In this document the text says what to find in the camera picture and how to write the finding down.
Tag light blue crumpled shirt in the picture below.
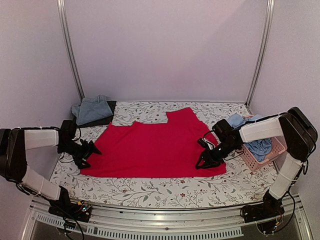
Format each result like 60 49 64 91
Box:
226 113 273 163

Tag folded light blue jeans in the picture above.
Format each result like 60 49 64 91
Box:
70 95 113 126

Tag aluminium frame post left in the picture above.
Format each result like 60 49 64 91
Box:
56 0 85 100

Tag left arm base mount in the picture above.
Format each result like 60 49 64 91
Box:
48 200 92 223

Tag aluminium frame post right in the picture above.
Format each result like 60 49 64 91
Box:
245 0 275 108

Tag pink perforated plastic basket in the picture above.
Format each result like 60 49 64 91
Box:
240 137 286 172

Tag folded black striped garment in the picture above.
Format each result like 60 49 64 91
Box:
76 101 114 128

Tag aluminium frame post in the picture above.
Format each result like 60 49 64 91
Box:
245 0 275 108
56 0 85 100

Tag floral patterned tablecloth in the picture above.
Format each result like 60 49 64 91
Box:
50 102 277 209

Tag aluminium front rail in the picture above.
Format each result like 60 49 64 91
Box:
21 195 315 240

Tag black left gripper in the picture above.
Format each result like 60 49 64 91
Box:
58 140 101 170

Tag red t-shirt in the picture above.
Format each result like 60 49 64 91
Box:
80 107 227 178

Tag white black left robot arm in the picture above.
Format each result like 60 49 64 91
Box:
0 120 101 217

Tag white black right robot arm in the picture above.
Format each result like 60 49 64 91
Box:
195 107 318 218

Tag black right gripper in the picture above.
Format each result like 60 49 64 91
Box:
196 141 238 171

